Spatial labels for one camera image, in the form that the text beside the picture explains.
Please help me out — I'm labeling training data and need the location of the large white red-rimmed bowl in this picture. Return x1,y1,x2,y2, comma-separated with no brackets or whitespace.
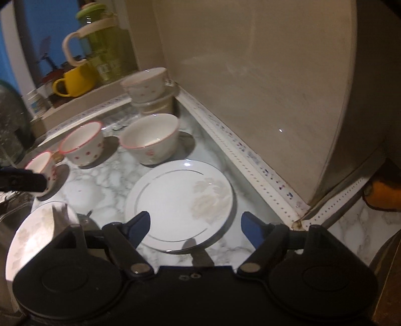
118,113,180,166

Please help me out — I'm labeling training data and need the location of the large white floral plate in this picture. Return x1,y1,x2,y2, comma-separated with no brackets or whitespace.
125,159,234,254

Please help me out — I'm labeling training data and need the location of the yellow mug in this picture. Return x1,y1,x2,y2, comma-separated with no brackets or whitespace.
52,63,97,98

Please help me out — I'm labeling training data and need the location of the white patterned edging strip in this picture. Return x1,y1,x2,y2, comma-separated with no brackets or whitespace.
37,88,374,227

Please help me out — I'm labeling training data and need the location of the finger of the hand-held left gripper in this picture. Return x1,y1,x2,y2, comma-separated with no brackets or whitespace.
0,167,48,193

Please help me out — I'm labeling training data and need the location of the dark red object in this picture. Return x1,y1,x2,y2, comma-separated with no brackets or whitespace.
39,61,68,86

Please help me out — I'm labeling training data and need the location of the white floral bowl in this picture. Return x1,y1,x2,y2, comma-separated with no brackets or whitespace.
120,67,174,103

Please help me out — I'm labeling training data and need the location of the small white red-dotted cup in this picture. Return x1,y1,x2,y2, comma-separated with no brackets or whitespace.
24,151,65,192

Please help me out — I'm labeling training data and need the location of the clear plastic container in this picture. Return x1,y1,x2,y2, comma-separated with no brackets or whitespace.
131,90,175,117

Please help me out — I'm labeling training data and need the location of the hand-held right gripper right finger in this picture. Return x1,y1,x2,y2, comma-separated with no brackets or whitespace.
236,211,337,279

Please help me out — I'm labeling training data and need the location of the white red-dotted bowl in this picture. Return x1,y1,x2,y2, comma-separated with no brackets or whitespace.
59,121,105,167

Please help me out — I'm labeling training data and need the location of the green pitcher with white handle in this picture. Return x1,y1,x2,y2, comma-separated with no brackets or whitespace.
62,3,140,86

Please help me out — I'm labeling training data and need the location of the small white jar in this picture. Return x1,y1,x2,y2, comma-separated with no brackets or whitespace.
26,89,50,118

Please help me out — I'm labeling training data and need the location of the orange round object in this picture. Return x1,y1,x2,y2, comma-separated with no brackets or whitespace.
363,176,401,210

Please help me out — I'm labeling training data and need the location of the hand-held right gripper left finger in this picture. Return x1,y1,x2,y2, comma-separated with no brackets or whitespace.
55,211,155,278

